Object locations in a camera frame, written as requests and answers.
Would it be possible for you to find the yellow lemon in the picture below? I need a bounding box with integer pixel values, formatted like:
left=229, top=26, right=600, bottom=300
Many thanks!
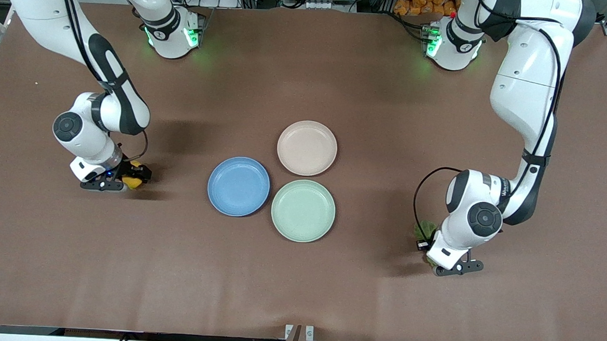
left=123, top=159, right=145, bottom=191

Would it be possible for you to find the green lettuce leaf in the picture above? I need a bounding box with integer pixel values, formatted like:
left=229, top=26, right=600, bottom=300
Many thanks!
left=411, top=220, right=440, bottom=267

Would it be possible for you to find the blue plate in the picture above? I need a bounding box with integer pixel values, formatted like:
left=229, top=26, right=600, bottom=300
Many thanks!
left=205, top=155, right=272, bottom=219

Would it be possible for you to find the pale green plate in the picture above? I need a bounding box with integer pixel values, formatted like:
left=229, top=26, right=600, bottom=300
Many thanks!
left=269, top=178, right=338, bottom=245

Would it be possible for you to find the beige pink plate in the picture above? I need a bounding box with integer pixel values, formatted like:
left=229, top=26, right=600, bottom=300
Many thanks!
left=275, top=119, right=340, bottom=179

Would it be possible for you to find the bag of orange fruits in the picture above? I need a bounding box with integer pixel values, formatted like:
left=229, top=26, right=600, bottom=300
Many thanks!
left=393, top=0, right=462, bottom=20

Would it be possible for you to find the white multi-socket strip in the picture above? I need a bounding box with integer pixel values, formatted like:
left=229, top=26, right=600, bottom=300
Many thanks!
left=303, top=0, right=345, bottom=12

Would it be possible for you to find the metal bracket on table edge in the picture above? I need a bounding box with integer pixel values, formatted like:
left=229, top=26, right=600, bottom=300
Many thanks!
left=280, top=323, right=315, bottom=341

